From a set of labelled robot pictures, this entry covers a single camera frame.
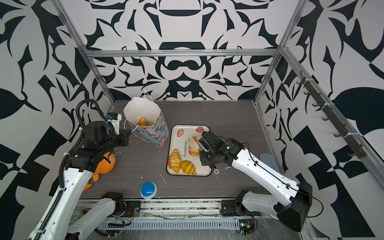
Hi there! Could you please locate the small green-lit circuit board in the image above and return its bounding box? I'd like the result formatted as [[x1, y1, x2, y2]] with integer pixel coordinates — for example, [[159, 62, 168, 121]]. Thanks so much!
[[239, 218, 258, 236]]

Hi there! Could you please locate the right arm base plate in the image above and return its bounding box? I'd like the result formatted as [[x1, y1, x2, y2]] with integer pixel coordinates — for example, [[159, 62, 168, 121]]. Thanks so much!
[[220, 200, 249, 217]]

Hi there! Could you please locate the white strawberry tray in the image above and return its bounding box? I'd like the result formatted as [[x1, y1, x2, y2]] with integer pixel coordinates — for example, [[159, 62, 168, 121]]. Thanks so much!
[[167, 125, 212, 177]]

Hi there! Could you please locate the black wall hook rack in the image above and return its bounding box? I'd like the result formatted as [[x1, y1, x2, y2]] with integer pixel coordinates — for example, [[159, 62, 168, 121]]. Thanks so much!
[[298, 73, 367, 159]]

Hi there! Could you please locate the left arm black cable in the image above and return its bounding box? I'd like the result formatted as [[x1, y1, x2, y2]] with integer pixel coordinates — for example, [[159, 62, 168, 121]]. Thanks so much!
[[74, 98, 108, 130]]

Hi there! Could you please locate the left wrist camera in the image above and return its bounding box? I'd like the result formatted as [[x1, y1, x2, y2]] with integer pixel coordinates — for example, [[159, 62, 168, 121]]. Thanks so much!
[[107, 112, 122, 135]]

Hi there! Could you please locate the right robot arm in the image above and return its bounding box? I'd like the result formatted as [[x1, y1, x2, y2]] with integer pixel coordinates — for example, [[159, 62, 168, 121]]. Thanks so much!
[[198, 131, 313, 232]]

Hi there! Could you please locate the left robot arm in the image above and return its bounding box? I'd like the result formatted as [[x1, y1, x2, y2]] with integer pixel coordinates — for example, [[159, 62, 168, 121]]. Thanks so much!
[[29, 121, 131, 240]]

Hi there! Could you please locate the fake croissant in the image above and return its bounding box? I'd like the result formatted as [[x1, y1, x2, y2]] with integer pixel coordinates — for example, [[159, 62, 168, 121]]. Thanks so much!
[[168, 149, 181, 173], [180, 161, 197, 175], [138, 117, 147, 128]]

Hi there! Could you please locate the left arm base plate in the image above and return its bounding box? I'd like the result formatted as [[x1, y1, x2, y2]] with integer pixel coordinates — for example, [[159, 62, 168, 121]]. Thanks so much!
[[119, 201, 142, 218]]

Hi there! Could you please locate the fake twisted bread roll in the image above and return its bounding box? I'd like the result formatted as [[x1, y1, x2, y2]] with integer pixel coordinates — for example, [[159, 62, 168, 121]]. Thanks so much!
[[188, 136, 200, 157]]

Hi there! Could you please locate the blue push button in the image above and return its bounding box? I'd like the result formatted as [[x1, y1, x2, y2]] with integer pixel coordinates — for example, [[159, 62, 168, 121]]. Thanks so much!
[[140, 182, 158, 200]]

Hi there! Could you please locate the orange plush toy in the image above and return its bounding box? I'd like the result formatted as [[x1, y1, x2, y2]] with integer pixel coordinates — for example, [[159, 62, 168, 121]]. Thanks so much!
[[92, 152, 116, 182]]

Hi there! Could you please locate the light blue lid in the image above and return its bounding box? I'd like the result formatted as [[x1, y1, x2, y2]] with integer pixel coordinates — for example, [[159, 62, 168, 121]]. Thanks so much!
[[260, 153, 279, 172]]

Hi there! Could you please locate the floral paper gift bag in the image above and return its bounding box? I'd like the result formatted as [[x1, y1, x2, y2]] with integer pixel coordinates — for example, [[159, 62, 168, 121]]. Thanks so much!
[[123, 91, 170, 148]]

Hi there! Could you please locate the white slotted cable duct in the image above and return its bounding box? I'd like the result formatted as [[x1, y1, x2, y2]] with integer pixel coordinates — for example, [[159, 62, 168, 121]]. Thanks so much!
[[98, 219, 240, 231]]

